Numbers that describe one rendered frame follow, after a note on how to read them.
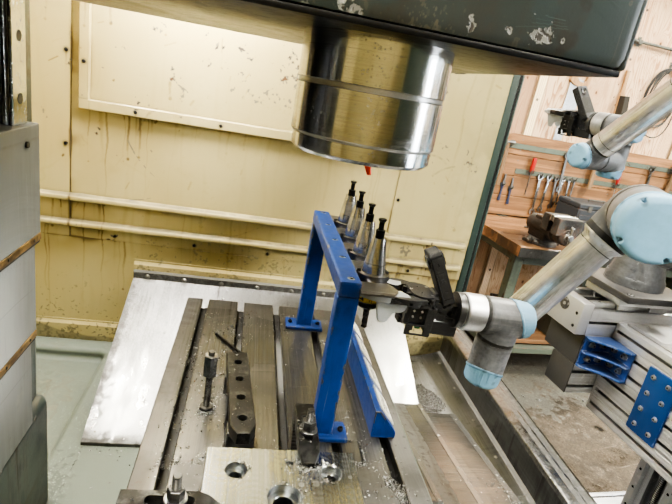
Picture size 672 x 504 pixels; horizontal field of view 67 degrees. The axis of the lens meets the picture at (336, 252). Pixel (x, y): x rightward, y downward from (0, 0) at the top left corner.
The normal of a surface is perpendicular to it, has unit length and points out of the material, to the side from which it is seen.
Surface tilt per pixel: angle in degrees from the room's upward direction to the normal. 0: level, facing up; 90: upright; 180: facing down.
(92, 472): 0
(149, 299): 24
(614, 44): 90
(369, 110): 90
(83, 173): 90
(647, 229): 89
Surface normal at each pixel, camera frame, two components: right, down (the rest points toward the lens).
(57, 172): 0.14, 0.34
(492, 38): 0.06, 0.67
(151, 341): 0.19, -0.71
